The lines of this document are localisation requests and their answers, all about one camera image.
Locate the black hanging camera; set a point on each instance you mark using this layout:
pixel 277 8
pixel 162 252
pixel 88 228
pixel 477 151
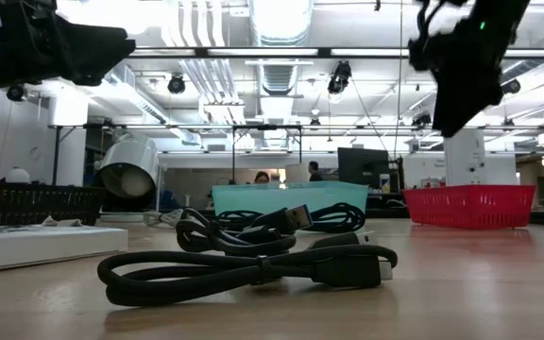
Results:
pixel 176 84
pixel 339 78
pixel 15 92
pixel 511 86

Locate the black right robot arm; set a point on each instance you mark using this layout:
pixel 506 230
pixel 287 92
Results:
pixel 494 14

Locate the black computer monitor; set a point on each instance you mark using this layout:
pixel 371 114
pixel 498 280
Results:
pixel 362 166

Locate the red plastic basket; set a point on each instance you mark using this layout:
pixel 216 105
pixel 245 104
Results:
pixel 470 208

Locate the person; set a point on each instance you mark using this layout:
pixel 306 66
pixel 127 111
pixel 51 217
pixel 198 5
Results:
pixel 314 171
pixel 261 177

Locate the teal plastic bin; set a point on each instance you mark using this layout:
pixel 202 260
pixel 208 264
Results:
pixel 272 198

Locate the black plastic basket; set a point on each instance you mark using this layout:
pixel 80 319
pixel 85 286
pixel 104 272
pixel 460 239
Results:
pixel 31 203

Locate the black aluminium table frame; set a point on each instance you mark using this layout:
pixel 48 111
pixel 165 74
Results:
pixel 325 52

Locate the white dome object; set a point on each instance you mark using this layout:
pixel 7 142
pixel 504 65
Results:
pixel 18 175

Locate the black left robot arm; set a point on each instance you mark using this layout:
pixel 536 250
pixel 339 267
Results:
pixel 7 42

